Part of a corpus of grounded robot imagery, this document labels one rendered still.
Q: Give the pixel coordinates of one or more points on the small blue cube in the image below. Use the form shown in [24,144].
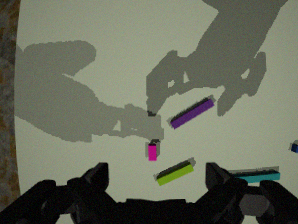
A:
[294,148]

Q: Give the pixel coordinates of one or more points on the lime green rod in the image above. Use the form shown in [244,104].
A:
[174,174]

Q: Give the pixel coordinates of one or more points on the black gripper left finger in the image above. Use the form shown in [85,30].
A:
[47,201]

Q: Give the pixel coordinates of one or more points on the magenta rod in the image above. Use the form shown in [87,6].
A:
[152,152]

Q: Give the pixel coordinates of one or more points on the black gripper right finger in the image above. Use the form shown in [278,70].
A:
[215,204]

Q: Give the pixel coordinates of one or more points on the turquoise rod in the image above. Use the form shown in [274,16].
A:
[257,177]

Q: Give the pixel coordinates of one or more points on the purple rod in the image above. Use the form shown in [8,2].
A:
[192,113]

